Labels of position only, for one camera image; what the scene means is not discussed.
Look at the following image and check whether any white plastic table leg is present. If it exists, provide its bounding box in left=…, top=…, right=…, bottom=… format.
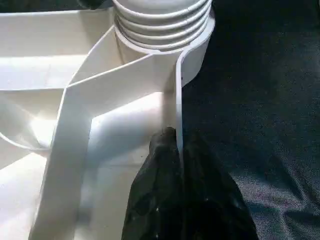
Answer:
left=111, top=0, right=213, bottom=51

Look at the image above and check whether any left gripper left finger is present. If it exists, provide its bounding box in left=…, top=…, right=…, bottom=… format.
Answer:
left=121, top=126, right=184, bottom=240

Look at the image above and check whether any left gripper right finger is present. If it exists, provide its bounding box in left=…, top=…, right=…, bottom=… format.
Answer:
left=180, top=132, right=260, bottom=240

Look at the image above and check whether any black mat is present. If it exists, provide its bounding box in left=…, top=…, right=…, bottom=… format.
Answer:
left=177, top=0, right=320, bottom=240

